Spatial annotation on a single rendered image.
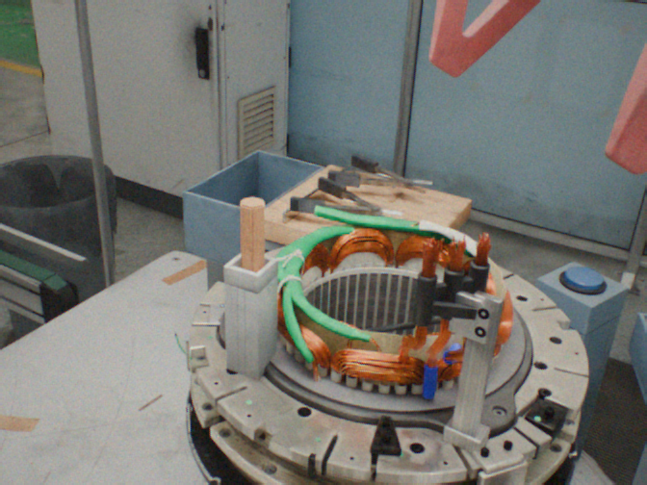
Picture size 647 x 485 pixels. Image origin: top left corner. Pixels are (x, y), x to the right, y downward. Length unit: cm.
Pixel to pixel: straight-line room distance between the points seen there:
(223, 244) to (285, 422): 42
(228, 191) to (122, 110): 225
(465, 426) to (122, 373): 67
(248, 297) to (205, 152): 247
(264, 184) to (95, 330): 35
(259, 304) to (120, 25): 264
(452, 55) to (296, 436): 30
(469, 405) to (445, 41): 27
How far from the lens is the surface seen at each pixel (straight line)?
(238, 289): 51
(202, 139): 296
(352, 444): 51
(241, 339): 54
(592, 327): 84
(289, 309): 54
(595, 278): 85
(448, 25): 28
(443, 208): 90
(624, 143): 21
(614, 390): 247
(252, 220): 49
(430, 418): 52
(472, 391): 48
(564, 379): 60
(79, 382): 108
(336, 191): 86
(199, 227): 91
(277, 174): 102
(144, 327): 117
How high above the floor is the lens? 144
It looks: 28 degrees down
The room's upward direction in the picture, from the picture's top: 3 degrees clockwise
